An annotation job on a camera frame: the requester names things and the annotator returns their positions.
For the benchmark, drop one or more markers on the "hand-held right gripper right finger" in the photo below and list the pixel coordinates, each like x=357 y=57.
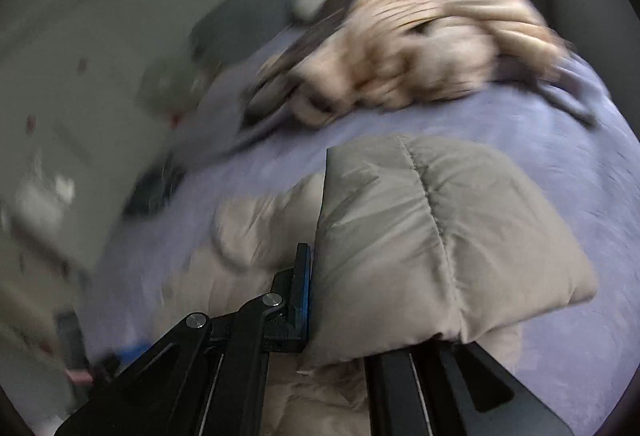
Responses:
x=400 y=391

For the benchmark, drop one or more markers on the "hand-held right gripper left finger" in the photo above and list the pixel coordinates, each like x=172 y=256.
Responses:
x=303 y=301

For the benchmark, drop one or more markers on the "beige puffer jacket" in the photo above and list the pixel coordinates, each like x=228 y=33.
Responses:
x=400 y=241

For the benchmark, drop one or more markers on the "pile of striped beige clothes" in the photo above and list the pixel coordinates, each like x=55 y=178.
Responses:
x=400 y=56

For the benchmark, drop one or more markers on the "purple plush blanket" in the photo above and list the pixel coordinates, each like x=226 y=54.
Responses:
x=550 y=156

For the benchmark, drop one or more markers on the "dark grey garment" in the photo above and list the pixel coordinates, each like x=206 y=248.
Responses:
x=565 y=96

